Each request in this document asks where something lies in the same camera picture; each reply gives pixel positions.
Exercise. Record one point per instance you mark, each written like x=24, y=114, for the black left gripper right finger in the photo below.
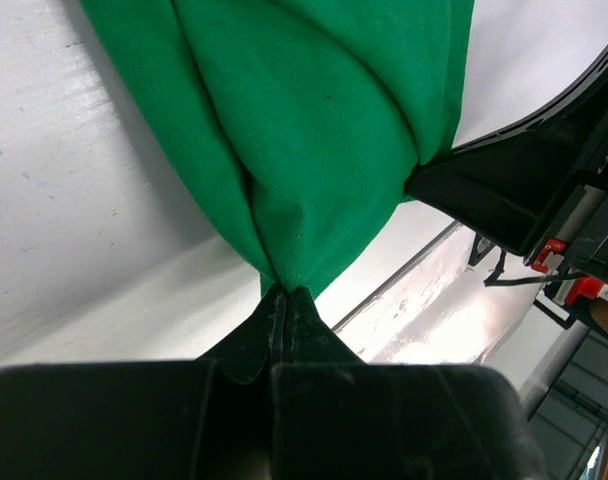
x=336, y=417

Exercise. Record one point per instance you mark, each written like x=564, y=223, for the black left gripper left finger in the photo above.
x=141, y=420

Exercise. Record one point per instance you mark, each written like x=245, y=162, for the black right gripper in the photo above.
x=542, y=178

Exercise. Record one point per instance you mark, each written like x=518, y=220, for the green t shirt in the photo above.
x=293, y=124

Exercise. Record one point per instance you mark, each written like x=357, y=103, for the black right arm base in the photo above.
x=483, y=259

